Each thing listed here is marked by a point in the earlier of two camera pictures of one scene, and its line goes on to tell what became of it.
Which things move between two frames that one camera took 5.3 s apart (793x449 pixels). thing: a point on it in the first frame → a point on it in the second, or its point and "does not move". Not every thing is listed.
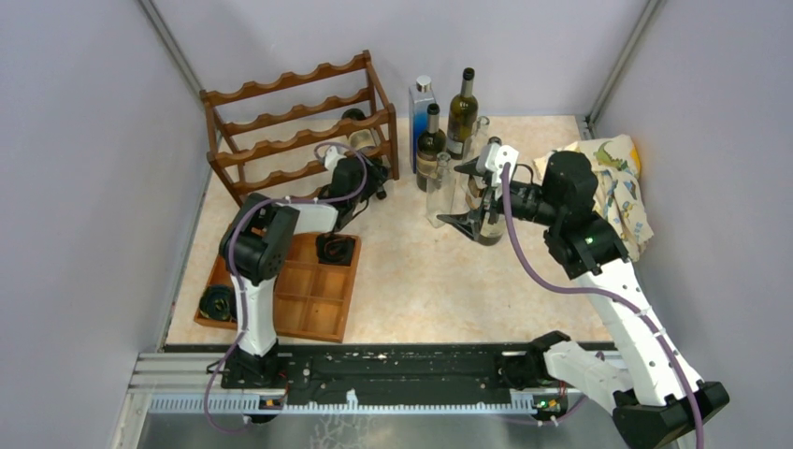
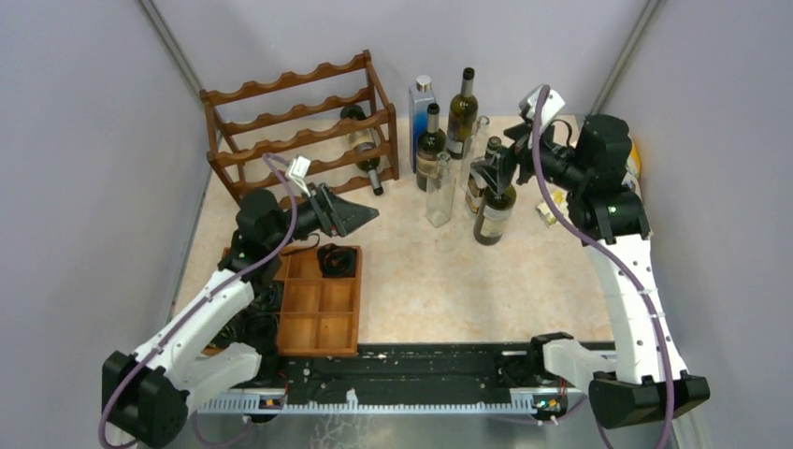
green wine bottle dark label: [360, 138] does not move
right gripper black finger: [471, 223] → [497, 170]
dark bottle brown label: [430, 145] does not move
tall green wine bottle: [462, 119] does not move
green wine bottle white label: [485, 233] does not move
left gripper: [375, 176] → [337, 216]
